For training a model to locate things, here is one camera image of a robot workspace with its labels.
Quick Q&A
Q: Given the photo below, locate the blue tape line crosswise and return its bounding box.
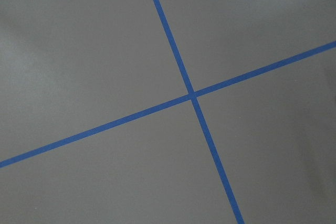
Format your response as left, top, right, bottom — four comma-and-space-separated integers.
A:
1, 41, 335, 168

